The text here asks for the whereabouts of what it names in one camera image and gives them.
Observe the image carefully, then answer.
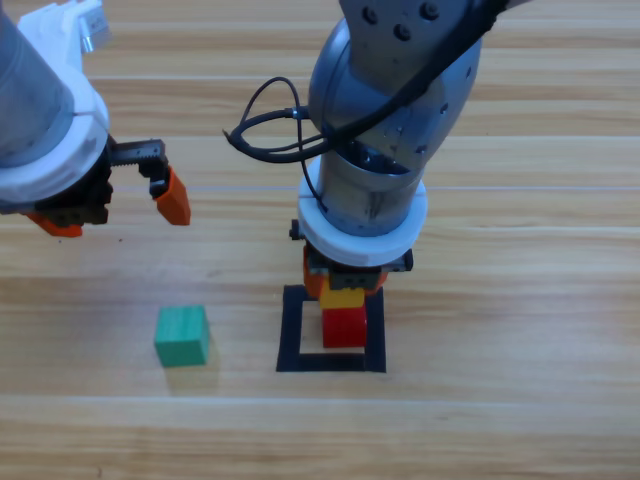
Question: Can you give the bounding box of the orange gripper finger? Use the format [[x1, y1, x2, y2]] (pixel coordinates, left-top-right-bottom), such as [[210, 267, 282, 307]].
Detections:
[[303, 247, 332, 301], [27, 212, 84, 239], [149, 166, 192, 227], [363, 271, 388, 302]]

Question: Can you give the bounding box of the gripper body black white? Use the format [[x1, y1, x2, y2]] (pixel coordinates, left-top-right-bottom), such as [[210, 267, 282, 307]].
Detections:
[[0, 2, 169, 227], [289, 162, 429, 291]]

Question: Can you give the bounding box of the yellow wooden block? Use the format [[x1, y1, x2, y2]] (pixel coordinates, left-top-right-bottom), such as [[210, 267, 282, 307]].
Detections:
[[319, 285, 365, 312]]

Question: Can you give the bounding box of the red wooden block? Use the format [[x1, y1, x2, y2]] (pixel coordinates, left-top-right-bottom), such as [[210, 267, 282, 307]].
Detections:
[[322, 304, 371, 349]]

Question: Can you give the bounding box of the green wooden block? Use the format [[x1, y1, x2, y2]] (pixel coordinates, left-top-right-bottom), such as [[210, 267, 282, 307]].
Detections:
[[153, 304, 211, 369]]

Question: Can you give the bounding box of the black tape square outline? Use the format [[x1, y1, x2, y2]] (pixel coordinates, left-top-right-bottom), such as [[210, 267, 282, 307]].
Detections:
[[275, 284, 387, 374]]

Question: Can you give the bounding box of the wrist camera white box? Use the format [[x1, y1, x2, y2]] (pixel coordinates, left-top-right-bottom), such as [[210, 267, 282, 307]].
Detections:
[[74, 0, 113, 53]]

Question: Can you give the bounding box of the gripper thin black wire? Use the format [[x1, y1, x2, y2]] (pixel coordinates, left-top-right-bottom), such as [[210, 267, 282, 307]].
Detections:
[[239, 76, 331, 214]]

